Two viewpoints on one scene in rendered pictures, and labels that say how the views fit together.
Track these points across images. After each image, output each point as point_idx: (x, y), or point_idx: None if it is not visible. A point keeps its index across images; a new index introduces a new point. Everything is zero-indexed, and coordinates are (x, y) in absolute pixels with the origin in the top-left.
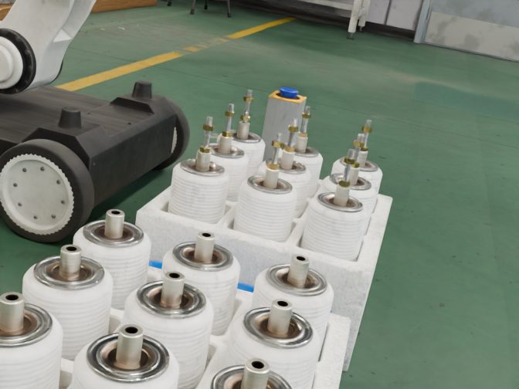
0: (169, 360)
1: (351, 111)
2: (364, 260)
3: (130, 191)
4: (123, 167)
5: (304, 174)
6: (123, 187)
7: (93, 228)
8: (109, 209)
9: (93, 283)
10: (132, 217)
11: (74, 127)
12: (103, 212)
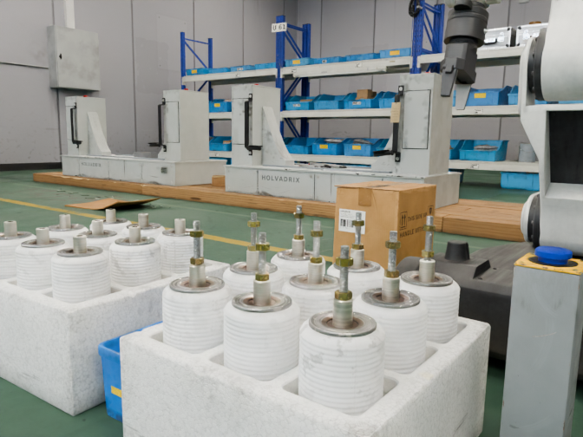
0: (51, 229)
1: None
2: (147, 340)
3: (576, 396)
4: (494, 326)
5: (291, 287)
6: (502, 354)
7: (186, 230)
8: (501, 377)
9: (127, 226)
10: (488, 388)
11: (446, 257)
12: (489, 374)
